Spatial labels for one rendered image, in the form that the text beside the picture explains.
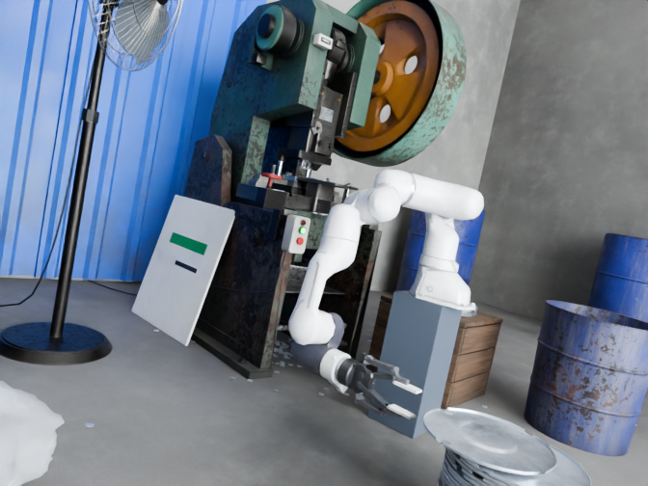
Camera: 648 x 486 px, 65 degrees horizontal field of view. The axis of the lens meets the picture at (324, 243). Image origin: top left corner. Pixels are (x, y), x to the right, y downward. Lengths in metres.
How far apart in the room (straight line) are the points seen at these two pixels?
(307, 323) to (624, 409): 1.27
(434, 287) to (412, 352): 0.22
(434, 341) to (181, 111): 2.13
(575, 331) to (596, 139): 3.29
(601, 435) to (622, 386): 0.20
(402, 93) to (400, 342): 1.23
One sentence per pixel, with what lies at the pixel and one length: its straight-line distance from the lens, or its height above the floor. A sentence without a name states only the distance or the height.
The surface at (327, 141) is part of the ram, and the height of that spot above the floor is 0.95.
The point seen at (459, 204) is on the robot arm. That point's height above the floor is 0.77.
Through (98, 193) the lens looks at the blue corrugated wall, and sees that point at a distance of 3.06.
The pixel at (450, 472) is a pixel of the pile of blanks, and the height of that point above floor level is 0.19.
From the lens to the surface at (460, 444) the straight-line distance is 1.21.
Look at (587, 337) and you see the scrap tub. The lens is 2.10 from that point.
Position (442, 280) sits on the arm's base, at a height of 0.53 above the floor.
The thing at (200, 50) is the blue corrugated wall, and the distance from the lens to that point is 3.29.
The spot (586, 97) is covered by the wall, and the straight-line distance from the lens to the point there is 5.36.
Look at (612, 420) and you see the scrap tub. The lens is 2.20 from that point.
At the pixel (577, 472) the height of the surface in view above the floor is 0.24.
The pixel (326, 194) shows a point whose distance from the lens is 2.17.
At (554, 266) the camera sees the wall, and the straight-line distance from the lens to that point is 5.16.
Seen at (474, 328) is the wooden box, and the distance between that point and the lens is 2.15.
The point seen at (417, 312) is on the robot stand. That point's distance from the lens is 1.73.
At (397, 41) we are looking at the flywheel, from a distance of 2.63.
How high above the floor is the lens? 0.71
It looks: 5 degrees down
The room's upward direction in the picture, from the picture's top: 11 degrees clockwise
